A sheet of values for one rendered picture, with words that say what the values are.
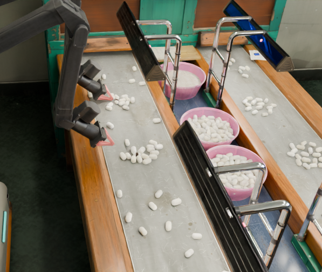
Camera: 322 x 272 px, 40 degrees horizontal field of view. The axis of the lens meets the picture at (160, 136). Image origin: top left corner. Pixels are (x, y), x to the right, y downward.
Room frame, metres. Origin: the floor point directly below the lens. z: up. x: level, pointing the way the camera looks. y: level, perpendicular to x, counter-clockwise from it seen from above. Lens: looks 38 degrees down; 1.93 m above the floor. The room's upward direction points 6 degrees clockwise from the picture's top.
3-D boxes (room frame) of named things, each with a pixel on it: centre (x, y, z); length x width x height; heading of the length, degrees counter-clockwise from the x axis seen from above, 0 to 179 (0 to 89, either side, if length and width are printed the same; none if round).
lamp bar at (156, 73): (1.76, 0.14, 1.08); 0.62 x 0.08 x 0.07; 19
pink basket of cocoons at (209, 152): (1.33, -0.30, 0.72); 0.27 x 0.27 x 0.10
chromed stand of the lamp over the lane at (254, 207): (0.86, -0.25, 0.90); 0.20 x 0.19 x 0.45; 19
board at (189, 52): (2.22, 0.00, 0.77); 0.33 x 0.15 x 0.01; 109
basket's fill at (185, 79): (2.01, -0.07, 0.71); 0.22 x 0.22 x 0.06
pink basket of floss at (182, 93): (2.01, -0.07, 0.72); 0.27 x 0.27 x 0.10
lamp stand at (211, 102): (1.91, -0.32, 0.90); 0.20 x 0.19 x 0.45; 19
